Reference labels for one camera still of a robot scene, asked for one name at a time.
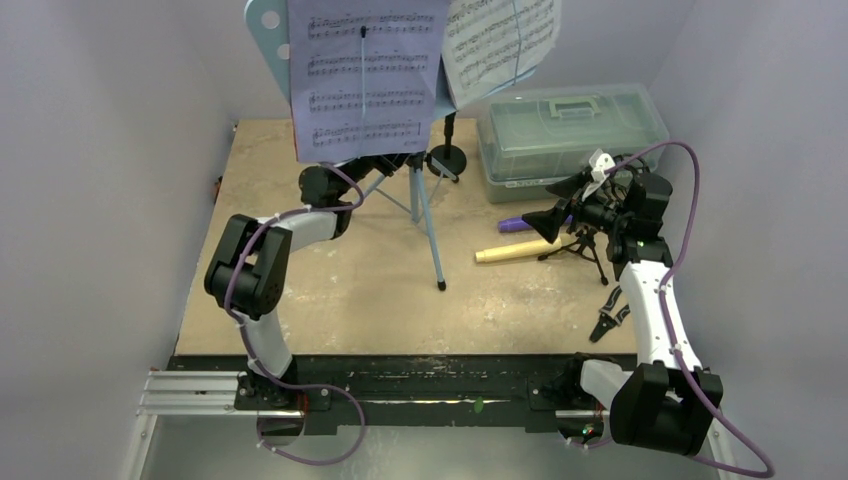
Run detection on black tripod microphone stand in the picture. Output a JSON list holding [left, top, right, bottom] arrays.
[[537, 227, 609, 286]]

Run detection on purple microphone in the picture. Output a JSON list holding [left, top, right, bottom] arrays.
[[497, 217, 533, 233]]

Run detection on cream recorder flute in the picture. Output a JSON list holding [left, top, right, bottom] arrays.
[[474, 236, 563, 264]]

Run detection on purple sheet music page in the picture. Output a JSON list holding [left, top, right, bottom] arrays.
[[287, 0, 450, 164]]

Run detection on light blue music stand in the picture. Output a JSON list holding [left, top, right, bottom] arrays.
[[243, 0, 551, 293]]

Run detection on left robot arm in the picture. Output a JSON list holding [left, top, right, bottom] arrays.
[[203, 154, 411, 409]]

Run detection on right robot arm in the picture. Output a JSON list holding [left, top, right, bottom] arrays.
[[522, 172, 723, 457]]

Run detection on translucent green storage box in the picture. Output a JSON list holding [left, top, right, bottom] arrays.
[[476, 83, 670, 204]]

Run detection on black pliers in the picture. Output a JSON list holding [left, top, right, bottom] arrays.
[[589, 285, 631, 343]]

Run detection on white sheet music page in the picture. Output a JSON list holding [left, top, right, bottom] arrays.
[[442, 0, 563, 110]]

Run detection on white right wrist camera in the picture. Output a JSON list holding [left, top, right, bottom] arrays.
[[588, 149, 616, 184]]

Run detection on black mounting rail base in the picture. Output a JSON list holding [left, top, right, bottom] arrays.
[[166, 354, 606, 436]]

